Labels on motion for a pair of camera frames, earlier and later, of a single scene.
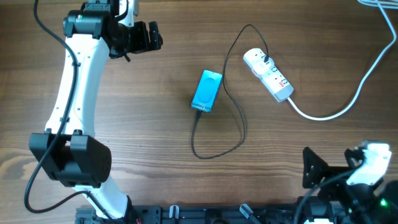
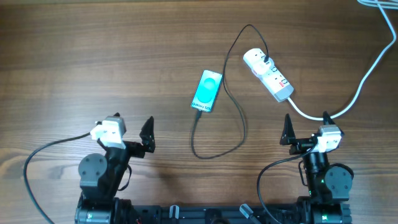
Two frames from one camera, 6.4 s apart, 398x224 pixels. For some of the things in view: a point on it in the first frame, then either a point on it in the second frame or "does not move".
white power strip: [275, 83] does not move
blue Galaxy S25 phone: [206, 91] does not move
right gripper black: [321, 168] -> [300, 144]
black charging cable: [230, 96] does not move
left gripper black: [142, 44] -> [146, 135]
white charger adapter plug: [262, 68] does not move
